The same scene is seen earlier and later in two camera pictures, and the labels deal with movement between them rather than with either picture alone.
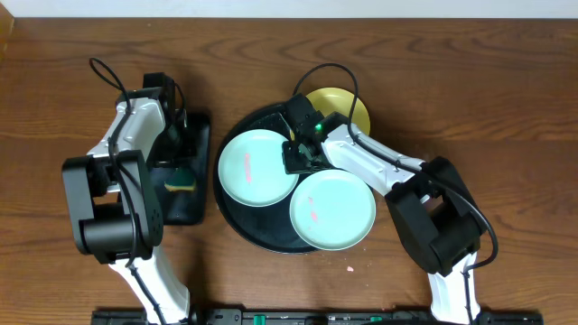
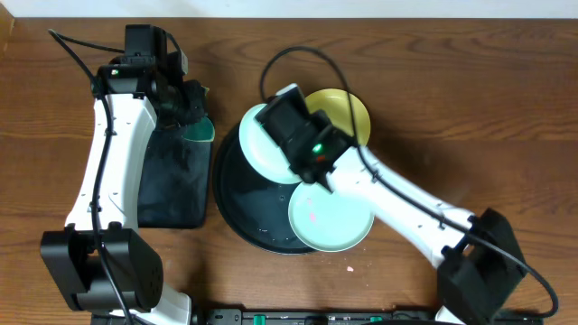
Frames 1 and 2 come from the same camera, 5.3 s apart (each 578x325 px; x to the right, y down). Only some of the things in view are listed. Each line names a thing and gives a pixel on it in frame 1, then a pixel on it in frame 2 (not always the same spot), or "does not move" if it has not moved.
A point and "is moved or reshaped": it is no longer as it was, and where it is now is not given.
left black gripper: x=174 y=167 → x=191 y=104
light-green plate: x=332 y=209 does not move
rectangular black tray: x=181 y=185 does not move
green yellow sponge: x=180 y=180 → x=200 y=131
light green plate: x=251 y=169 is moved or reshaped
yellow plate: x=331 y=99 does not move
